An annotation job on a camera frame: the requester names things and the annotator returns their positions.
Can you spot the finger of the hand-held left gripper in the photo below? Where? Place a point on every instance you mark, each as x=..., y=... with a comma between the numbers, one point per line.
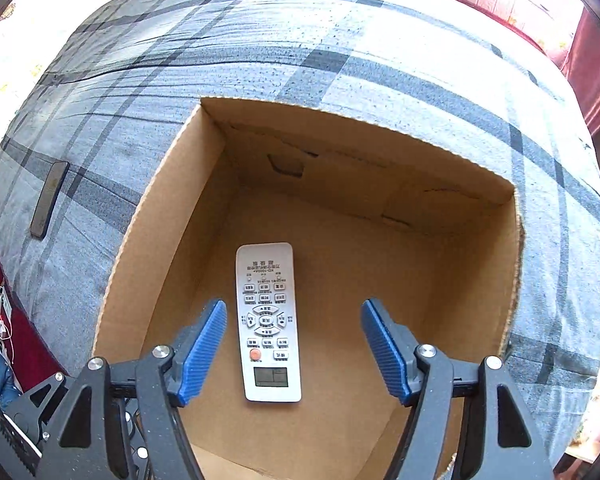
x=30, y=400

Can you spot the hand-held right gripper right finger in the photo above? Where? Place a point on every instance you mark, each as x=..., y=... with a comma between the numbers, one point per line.
x=385, y=350

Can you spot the red curtain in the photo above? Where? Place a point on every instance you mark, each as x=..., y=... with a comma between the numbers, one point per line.
x=595, y=75

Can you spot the white remote control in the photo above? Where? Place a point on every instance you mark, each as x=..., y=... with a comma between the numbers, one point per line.
x=265, y=270

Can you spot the black smartphone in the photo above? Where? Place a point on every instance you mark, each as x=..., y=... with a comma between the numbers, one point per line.
x=50, y=200

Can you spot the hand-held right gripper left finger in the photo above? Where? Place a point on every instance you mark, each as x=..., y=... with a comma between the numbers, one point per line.
x=202, y=355

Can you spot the grey plaid bedsheet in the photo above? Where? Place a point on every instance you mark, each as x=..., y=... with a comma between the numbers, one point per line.
x=330, y=60

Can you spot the cardboard box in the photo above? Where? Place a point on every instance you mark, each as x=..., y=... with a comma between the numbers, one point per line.
x=340, y=240

